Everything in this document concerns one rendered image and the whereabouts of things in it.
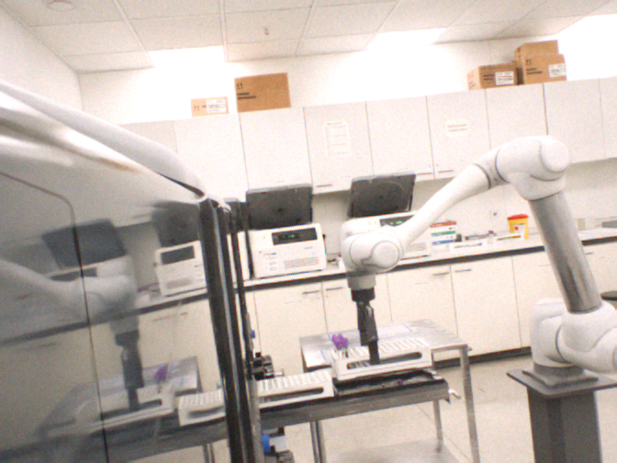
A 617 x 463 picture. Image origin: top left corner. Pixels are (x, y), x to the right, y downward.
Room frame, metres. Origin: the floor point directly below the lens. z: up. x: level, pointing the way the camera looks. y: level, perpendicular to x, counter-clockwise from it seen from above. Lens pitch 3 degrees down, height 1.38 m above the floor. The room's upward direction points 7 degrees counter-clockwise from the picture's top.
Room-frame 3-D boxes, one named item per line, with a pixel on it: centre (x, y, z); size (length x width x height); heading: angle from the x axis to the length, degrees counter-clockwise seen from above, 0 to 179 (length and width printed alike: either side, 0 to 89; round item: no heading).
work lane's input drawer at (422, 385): (1.59, -0.04, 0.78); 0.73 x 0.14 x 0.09; 97
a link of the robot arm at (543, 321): (1.77, -0.81, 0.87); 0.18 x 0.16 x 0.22; 13
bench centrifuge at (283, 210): (4.18, 0.20, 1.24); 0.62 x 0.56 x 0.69; 8
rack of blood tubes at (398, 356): (1.60, -0.18, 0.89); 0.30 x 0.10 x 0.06; 97
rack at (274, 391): (1.56, 0.14, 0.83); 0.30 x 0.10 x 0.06; 97
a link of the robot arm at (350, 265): (1.59, -0.15, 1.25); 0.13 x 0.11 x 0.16; 13
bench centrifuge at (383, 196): (4.29, -0.65, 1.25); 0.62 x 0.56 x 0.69; 7
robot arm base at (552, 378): (1.80, -0.80, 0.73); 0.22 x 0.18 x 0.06; 7
